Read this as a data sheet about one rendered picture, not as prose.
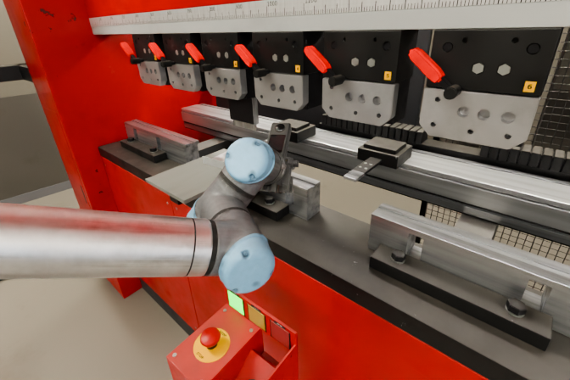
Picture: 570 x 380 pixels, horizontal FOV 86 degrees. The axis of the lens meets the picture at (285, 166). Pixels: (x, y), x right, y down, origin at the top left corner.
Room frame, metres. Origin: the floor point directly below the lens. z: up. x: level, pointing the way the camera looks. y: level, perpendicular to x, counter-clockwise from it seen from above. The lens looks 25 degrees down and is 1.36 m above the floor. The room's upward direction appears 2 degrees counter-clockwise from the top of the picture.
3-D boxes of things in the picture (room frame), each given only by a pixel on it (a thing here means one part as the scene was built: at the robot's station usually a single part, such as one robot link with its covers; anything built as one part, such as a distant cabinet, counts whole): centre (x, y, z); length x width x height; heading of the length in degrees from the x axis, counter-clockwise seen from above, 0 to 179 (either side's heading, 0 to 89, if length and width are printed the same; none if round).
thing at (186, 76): (1.01, 0.28, 1.26); 0.15 x 0.09 x 0.17; 49
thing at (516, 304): (0.36, -0.38, 0.91); 0.03 x 0.03 x 0.02
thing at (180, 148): (1.23, 0.53, 0.92); 0.50 x 0.06 x 0.10; 49
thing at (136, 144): (1.22, 0.60, 0.89); 0.30 x 0.05 x 0.03; 49
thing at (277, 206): (0.80, 0.12, 0.89); 0.30 x 0.05 x 0.03; 49
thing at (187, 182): (0.76, 0.21, 1.00); 0.26 x 0.18 x 0.01; 139
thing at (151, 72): (1.15, 0.43, 1.26); 0.15 x 0.09 x 0.17; 49
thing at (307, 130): (1.00, 0.01, 1.01); 0.26 x 0.12 x 0.05; 139
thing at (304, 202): (0.83, 0.07, 0.92); 0.39 x 0.06 x 0.10; 49
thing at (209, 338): (0.41, 0.16, 0.79); 0.04 x 0.04 x 0.04
